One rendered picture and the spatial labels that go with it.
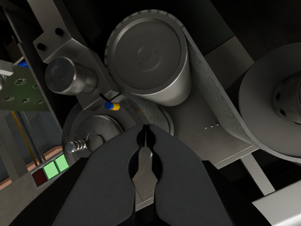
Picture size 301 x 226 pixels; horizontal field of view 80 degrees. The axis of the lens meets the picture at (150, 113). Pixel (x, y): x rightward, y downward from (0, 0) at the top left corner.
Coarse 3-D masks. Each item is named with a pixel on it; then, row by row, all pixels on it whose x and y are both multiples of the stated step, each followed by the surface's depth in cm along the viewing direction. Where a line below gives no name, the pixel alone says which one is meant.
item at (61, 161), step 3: (60, 156) 67; (63, 156) 66; (57, 159) 67; (60, 159) 67; (63, 159) 66; (57, 162) 67; (60, 162) 67; (63, 162) 66; (66, 162) 66; (60, 165) 67; (63, 165) 66; (66, 165) 66; (60, 168) 67; (63, 168) 66; (60, 171) 67
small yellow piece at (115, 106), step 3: (99, 93) 24; (102, 96) 23; (105, 99) 23; (108, 102) 20; (111, 102) 20; (114, 102) 21; (105, 105) 20; (108, 105) 19; (111, 105) 19; (114, 105) 20; (117, 105) 21; (108, 108) 19; (111, 108) 20; (114, 108) 20; (117, 108) 21
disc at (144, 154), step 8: (120, 96) 26; (80, 104) 28; (120, 104) 26; (128, 104) 26; (136, 104) 26; (72, 112) 28; (136, 112) 26; (72, 120) 28; (136, 120) 26; (144, 120) 25; (64, 128) 29; (64, 136) 29; (64, 144) 29; (64, 152) 29; (144, 152) 25; (72, 160) 28; (144, 160) 25; (144, 168) 25; (136, 176) 26
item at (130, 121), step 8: (104, 104) 27; (80, 112) 28; (88, 112) 27; (96, 112) 27; (104, 112) 27; (112, 112) 26; (120, 112) 26; (128, 112) 26; (80, 120) 28; (120, 120) 26; (128, 120) 26; (72, 128) 28; (128, 128) 26; (72, 136) 28; (72, 152) 28
